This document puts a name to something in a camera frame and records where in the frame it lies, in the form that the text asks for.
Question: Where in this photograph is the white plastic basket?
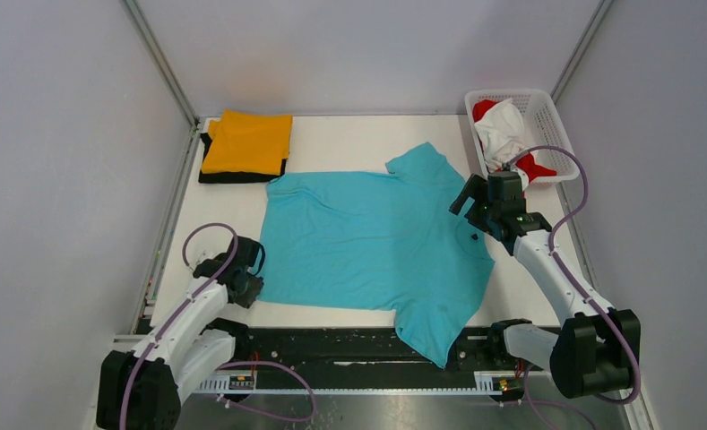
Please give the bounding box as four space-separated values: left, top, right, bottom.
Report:
464 89 580 184

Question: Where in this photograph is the aluminium frame post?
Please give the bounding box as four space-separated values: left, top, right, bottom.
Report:
120 0 199 127
550 0 615 104

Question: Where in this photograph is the red t shirt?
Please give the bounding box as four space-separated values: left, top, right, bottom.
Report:
471 99 559 191

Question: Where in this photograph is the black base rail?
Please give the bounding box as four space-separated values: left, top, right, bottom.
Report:
223 322 523 393

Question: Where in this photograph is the white t shirt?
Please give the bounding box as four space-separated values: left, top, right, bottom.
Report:
472 99 528 172

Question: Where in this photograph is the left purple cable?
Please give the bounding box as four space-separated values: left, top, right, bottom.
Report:
118 222 319 430

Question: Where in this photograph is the orange folded t shirt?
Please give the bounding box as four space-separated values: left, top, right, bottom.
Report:
201 110 293 176

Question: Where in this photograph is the right aluminium frame post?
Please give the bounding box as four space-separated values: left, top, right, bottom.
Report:
550 0 615 104

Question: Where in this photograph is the black folded t shirt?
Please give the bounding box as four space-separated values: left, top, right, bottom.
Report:
198 159 288 185

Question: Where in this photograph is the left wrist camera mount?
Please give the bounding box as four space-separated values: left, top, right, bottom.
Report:
191 251 218 271

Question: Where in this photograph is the left aluminium frame post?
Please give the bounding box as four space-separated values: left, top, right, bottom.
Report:
120 0 199 127

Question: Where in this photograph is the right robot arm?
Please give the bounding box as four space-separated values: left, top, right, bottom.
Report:
450 170 642 405

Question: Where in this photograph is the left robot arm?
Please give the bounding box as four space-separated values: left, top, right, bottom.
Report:
95 236 265 429

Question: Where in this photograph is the teal t shirt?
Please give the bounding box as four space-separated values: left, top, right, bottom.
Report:
260 142 495 368

